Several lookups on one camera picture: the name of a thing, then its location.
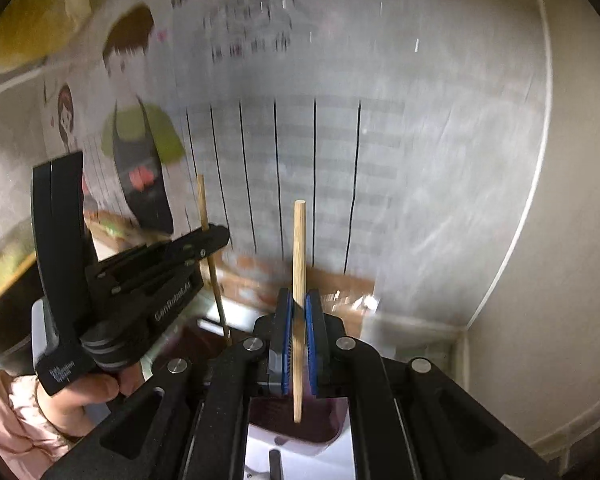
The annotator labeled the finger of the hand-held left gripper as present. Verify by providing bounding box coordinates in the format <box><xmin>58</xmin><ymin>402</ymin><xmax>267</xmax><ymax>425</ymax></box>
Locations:
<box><xmin>86</xmin><ymin>224</ymin><xmax>231</xmax><ymax>295</ymax></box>

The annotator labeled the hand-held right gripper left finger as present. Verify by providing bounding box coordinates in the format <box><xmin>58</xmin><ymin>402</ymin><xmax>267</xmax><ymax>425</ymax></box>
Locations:
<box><xmin>42</xmin><ymin>287</ymin><xmax>294</xmax><ymax>480</ymax></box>

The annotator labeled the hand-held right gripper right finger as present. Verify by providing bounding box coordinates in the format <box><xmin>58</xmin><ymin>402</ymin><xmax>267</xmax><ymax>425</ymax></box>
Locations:
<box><xmin>306</xmin><ymin>288</ymin><xmax>562</xmax><ymax>480</ymax></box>

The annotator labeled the wooden chopstick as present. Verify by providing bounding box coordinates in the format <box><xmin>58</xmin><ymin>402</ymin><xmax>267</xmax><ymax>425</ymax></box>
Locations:
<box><xmin>195</xmin><ymin>174</ymin><xmax>233</xmax><ymax>347</ymax></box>
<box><xmin>292</xmin><ymin>200</ymin><xmax>309</xmax><ymax>424</ymax></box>

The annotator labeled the purple utensil holder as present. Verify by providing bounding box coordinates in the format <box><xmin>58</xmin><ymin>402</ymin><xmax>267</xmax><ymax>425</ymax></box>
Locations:
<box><xmin>172</xmin><ymin>317</ymin><xmax>352</xmax><ymax>445</ymax></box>

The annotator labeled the person's left forearm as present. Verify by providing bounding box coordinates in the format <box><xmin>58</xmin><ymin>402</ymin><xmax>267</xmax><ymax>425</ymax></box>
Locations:
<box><xmin>0</xmin><ymin>366</ymin><xmax>83</xmax><ymax>477</ymax></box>

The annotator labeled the person's left hand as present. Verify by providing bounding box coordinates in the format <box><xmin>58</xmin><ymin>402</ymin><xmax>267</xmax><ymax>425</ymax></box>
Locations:
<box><xmin>36</xmin><ymin>361</ymin><xmax>147</xmax><ymax>436</ymax></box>

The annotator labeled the black wok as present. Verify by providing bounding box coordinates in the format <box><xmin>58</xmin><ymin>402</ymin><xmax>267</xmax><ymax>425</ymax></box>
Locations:
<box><xmin>0</xmin><ymin>240</ymin><xmax>101</xmax><ymax>367</ymax></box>

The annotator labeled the white paper sheet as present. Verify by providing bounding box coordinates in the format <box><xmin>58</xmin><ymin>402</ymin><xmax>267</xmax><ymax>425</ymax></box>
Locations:
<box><xmin>244</xmin><ymin>424</ymin><xmax>357</xmax><ymax>480</ymax></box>

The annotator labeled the yellow rounded object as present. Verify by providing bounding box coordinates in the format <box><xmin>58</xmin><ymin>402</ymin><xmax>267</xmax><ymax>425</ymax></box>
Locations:
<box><xmin>0</xmin><ymin>0</ymin><xmax>94</xmax><ymax>74</ymax></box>

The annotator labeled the cartoon wall poster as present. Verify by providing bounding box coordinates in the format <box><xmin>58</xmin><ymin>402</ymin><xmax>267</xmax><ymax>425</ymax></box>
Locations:
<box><xmin>0</xmin><ymin>0</ymin><xmax>408</xmax><ymax>333</ymax></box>

